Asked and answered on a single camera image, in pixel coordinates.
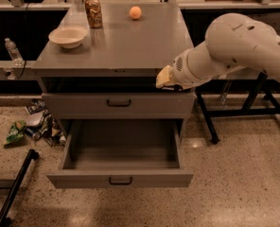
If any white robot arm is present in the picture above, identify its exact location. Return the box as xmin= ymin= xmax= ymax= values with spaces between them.
xmin=156 ymin=13 xmax=280 ymax=89

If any grey metal drawer cabinet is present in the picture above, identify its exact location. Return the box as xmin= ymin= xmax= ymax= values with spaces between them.
xmin=31 ymin=2 xmax=202 ymax=190

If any grey middle drawer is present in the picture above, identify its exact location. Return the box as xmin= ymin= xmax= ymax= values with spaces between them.
xmin=42 ymin=92 xmax=194 ymax=119

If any grey open bottom drawer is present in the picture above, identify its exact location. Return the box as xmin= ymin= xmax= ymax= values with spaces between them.
xmin=47 ymin=119 xmax=193 ymax=188

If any orange fruit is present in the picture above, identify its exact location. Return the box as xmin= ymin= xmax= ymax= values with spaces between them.
xmin=130 ymin=6 xmax=142 ymax=20

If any gold crumpled drink can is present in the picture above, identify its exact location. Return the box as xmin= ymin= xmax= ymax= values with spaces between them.
xmin=84 ymin=0 xmax=103 ymax=28

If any white paper bowl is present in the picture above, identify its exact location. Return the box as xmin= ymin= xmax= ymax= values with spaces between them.
xmin=48 ymin=26 xmax=88 ymax=49

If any pile of snack packages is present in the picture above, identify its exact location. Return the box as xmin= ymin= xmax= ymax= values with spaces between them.
xmin=25 ymin=99 xmax=66 ymax=147

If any grey chair seat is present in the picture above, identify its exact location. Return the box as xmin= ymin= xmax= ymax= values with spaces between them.
xmin=251 ymin=12 xmax=280 ymax=36

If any clear plastic water bottle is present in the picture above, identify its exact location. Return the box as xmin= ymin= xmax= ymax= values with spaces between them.
xmin=5 ymin=38 xmax=24 ymax=66

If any green chip bag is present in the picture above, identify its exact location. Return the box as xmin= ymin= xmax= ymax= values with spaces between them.
xmin=4 ymin=120 xmax=26 ymax=146

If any black floor stand bar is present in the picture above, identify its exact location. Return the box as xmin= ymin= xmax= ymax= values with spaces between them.
xmin=0 ymin=149 xmax=39 ymax=227

